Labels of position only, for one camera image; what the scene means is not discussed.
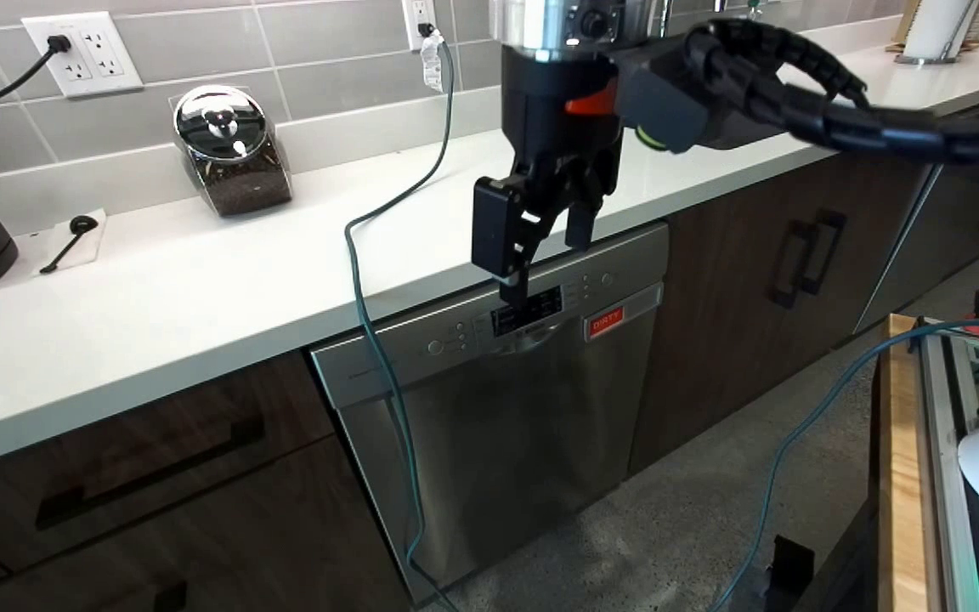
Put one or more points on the dark wood drawer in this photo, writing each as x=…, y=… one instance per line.
x=261, y=532
x=117, y=453

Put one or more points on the aluminium frame rail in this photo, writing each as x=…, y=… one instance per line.
x=959, y=488

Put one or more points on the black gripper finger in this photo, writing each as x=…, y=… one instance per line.
x=582, y=215
x=494, y=226

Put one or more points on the narrow white wall outlet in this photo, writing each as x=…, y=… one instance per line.
x=412, y=18

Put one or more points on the white napkin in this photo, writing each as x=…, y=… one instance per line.
x=85, y=256

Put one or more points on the grey metal appliance front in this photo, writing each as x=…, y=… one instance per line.
x=966, y=215

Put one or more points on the wide white wall outlet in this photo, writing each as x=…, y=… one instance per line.
x=81, y=54

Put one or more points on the black spoon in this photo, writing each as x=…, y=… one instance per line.
x=66, y=245

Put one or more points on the glass jar silver lid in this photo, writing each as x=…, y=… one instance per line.
x=227, y=146

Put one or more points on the red sticker label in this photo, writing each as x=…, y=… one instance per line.
x=606, y=321

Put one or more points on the stainless steel dishwasher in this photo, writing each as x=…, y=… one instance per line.
x=512, y=453

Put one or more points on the white paper towel roll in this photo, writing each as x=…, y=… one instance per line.
x=931, y=28

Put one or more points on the white plug adapter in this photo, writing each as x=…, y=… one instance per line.
x=431, y=62

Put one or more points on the wooden cart edge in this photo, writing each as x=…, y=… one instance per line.
x=902, y=476

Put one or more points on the black floor bracket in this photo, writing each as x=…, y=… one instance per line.
x=788, y=564

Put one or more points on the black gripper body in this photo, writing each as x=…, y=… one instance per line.
x=545, y=112

